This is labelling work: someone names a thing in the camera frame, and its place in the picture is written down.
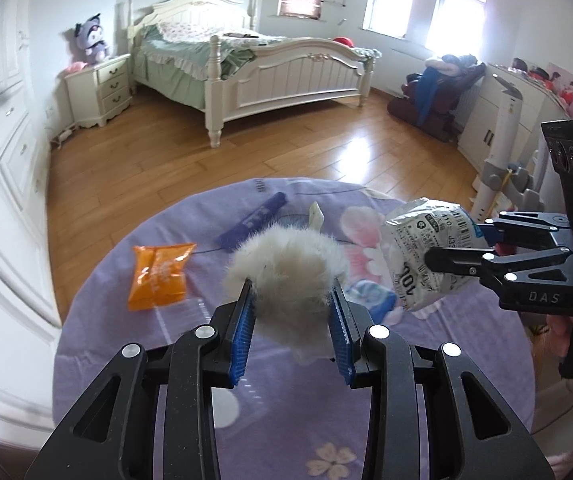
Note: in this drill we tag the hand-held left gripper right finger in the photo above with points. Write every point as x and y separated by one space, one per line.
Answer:
340 332

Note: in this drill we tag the grey fluffy pompom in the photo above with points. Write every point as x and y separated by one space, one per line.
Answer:
286 280

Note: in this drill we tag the round table with purple cloth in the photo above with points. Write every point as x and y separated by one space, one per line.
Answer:
96 320

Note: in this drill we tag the white low cabinet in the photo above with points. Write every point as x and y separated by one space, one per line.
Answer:
481 120

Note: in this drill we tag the green ruffled bedspread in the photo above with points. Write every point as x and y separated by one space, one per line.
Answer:
176 60

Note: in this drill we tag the red plush item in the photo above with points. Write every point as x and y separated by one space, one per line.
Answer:
344 41

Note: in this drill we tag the person's right hand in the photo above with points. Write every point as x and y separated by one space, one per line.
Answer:
561 329

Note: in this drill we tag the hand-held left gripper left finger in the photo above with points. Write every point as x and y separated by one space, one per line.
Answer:
241 332

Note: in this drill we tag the blue cloth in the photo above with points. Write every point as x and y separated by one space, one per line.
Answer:
427 95

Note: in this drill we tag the purple plush toy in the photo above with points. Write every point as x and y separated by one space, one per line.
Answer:
91 40

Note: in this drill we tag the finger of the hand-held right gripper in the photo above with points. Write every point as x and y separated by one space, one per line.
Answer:
466 259
531 227

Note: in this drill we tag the white nightstand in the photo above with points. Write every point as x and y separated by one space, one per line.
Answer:
111 90

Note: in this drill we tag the pink photo print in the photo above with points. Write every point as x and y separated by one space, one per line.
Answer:
568 90

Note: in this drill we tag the white power strip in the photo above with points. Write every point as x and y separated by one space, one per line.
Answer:
63 137

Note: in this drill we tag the blue flat wrapper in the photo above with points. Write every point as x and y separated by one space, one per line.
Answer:
256 220

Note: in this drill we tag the small pink item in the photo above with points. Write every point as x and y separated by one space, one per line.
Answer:
76 67

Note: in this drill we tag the white printed packet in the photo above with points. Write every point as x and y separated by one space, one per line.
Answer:
416 250

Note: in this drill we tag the white wooden bed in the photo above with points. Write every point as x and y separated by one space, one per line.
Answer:
291 80

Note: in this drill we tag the orange snack packet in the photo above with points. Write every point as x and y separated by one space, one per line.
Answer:
159 280

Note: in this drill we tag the white standing fan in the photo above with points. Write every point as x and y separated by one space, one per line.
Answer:
508 120

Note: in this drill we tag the white paper scrap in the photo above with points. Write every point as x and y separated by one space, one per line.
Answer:
317 217

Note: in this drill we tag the white built-in wardrobe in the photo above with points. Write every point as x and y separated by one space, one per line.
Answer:
6 125

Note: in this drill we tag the dark massage chair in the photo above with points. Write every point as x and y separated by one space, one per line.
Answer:
441 110

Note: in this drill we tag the white floral pillow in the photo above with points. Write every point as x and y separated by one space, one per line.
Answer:
196 31

